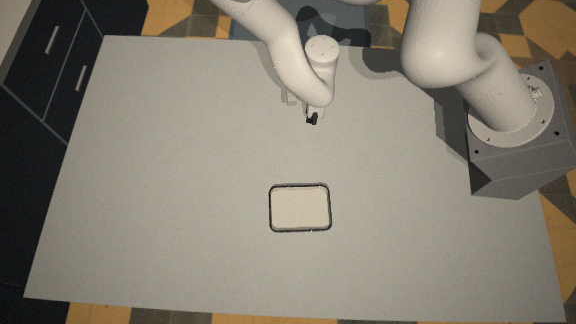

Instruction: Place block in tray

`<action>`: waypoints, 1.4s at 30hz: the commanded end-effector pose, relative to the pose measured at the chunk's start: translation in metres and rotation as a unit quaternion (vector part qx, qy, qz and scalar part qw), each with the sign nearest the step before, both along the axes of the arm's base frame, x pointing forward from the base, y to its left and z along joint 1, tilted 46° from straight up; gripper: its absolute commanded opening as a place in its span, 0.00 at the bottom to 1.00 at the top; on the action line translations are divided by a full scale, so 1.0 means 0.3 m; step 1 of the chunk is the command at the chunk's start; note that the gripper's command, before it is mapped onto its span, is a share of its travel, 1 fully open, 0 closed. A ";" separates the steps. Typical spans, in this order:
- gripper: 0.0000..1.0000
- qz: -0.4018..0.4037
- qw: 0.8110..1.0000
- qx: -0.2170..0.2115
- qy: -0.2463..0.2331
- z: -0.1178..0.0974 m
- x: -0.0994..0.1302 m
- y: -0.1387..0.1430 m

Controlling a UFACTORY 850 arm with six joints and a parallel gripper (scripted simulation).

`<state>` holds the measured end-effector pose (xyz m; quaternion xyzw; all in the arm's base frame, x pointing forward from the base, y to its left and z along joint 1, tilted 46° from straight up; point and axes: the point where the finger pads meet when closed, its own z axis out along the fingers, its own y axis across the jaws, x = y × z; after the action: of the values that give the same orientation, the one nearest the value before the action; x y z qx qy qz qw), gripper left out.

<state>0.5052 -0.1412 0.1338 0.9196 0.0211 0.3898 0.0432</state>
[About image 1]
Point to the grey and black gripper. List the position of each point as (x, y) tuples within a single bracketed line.
[(313, 113)]

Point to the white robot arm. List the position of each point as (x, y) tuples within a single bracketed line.
[(437, 50)]

